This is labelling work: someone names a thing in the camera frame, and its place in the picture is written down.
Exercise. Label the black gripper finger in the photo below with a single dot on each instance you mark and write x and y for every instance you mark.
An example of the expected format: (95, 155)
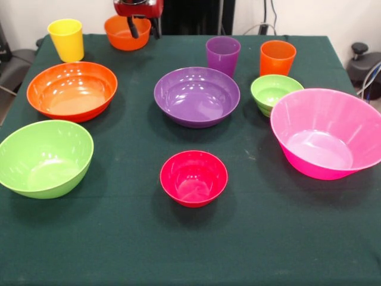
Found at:
(156, 29)
(134, 28)

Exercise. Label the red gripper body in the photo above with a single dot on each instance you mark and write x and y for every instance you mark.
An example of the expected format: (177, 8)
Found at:
(140, 9)

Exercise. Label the small orange plastic bowl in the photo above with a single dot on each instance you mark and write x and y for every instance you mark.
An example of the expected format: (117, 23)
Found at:
(119, 37)

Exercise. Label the purple plastic cup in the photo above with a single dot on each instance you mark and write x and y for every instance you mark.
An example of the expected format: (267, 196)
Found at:
(223, 55)

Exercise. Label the purple plastic bowl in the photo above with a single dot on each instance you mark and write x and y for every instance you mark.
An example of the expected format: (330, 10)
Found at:
(196, 101)

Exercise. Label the small red plastic bowl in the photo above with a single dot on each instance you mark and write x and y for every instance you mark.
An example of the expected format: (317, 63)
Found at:
(193, 181)

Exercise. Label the yellow plastic cup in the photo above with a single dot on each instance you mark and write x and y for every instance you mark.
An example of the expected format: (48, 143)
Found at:
(67, 41)

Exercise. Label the large orange plastic bowl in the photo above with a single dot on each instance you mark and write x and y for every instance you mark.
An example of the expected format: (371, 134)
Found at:
(71, 92)

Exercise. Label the black power adapter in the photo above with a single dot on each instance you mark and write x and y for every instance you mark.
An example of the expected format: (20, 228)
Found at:
(263, 29)

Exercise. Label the grey office chair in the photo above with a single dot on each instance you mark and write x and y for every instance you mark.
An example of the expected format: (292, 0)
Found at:
(18, 64)

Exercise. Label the orange plastic cup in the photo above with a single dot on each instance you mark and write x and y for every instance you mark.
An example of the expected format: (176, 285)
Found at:
(276, 62)

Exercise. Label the small green plastic bowl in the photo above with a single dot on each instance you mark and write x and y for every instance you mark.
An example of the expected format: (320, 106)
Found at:
(271, 92)

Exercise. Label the large green plastic bowl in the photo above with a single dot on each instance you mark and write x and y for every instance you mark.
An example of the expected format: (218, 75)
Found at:
(44, 158)

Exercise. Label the large pink plastic bowl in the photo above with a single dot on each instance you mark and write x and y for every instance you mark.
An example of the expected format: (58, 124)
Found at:
(321, 134)

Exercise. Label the dark green tablecloth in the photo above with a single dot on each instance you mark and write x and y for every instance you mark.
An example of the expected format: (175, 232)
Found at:
(190, 238)

